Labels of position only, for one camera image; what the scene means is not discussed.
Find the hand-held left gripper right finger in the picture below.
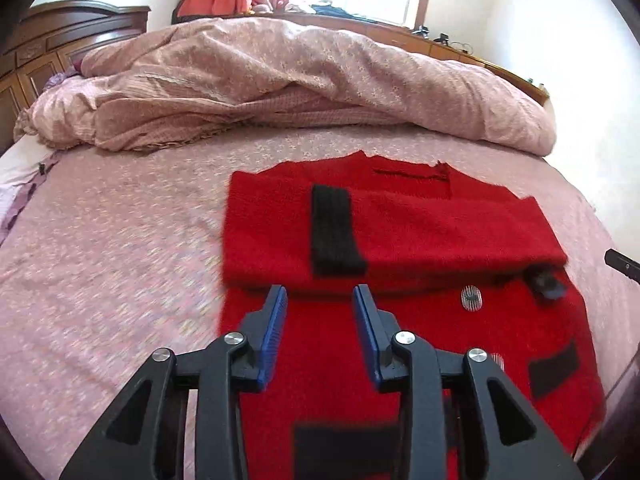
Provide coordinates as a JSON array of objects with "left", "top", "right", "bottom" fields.
[{"left": 351, "top": 284, "right": 586, "bottom": 480}]

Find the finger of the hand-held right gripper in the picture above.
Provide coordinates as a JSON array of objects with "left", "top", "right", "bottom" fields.
[{"left": 604, "top": 248, "right": 640, "bottom": 281}]

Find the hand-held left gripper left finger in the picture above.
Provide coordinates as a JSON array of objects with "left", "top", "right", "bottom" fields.
[{"left": 59, "top": 285, "right": 289, "bottom": 480}]

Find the red knitted sweater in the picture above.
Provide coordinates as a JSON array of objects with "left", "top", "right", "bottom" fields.
[{"left": 217, "top": 150, "right": 608, "bottom": 480}]

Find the dark clothes pile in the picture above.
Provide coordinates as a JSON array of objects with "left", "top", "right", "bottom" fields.
[{"left": 310, "top": 4, "right": 381, "bottom": 23}]

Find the pink floral bed sheet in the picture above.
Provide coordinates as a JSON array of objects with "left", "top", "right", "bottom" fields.
[{"left": 0, "top": 127, "right": 640, "bottom": 480}]

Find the pink floral duvet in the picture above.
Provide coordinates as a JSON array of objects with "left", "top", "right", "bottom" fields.
[{"left": 14, "top": 16, "right": 558, "bottom": 157}]

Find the white sheet with purple trim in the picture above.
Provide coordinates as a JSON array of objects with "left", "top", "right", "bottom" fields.
[{"left": 0, "top": 142, "right": 58, "bottom": 241}]

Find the dark wooden headboard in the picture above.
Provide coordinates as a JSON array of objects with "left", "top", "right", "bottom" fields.
[{"left": 0, "top": 1, "right": 152, "bottom": 153}]

